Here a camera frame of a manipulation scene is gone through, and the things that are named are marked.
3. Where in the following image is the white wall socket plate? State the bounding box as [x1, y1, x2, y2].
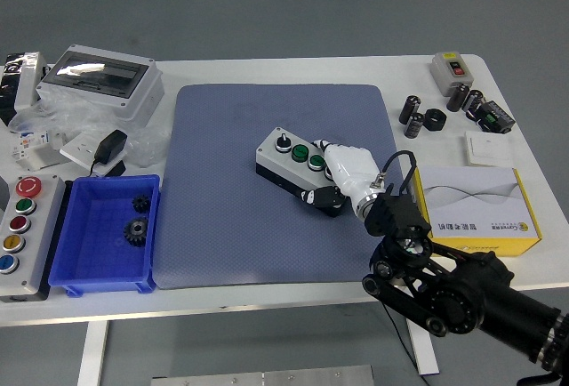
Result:
[59, 131, 116, 177]

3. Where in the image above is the shiny black foil packet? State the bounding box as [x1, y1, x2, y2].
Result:
[0, 51, 35, 127]

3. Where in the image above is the grey metal plate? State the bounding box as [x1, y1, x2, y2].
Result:
[150, 364, 374, 386]

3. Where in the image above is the black power adapter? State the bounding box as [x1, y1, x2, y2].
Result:
[88, 129, 129, 178]

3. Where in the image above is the white wall switch plate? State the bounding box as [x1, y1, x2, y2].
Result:
[464, 131, 517, 167]

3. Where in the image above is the grey four-button control box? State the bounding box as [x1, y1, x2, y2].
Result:
[254, 126, 352, 218]

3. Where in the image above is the grey enclosure with clear lid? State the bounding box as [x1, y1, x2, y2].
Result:
[35, 44, 164, 128]

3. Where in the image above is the clear plastic bag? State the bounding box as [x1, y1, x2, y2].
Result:
[7, 92, 172, 169]

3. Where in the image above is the white table leg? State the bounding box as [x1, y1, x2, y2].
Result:
[406, 314, 441, 376]
[76, 321, 110, 386]

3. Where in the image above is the black module with green terminal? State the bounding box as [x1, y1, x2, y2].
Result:
[473, 100, 517, 134]

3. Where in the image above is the large black gear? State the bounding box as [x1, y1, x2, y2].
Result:
[123, 215, 151, 248]

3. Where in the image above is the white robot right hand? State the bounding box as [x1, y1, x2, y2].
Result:
[298, 138, 388, 218]

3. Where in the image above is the black hex nut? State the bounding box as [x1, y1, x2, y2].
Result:
[422, 109, 447, 133]

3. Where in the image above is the blue-grey table mat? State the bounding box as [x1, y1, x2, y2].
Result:
[153, 83, 404, 290]

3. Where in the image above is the blue plastic bin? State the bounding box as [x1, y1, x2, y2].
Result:
[47, 174, 162, 297]

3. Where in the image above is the grey two-button switch box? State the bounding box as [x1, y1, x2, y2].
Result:
[429, 51, 473, 97]

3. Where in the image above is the white circuit breaker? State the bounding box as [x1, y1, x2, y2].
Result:
[11, 130, 68, 172]

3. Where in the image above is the yellow and white carton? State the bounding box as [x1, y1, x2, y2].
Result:
[411, 166, 543, 257]

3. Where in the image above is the thin black floor cable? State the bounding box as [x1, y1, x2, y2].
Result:
[381, 301, 432, 386]

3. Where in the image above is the white cardboard box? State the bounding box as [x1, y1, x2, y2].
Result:
[13, 51, 50, 112]

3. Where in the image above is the grey five-button control box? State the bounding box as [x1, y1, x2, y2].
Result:
[0, 174, 68, 303]

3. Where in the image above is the black cylindrical capacitor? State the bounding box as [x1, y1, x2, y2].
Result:
[404, 112, 426, 140]
[398, 95, 422, 125]
[445, 83, 470, 114]
[461, 89, 485, 116]

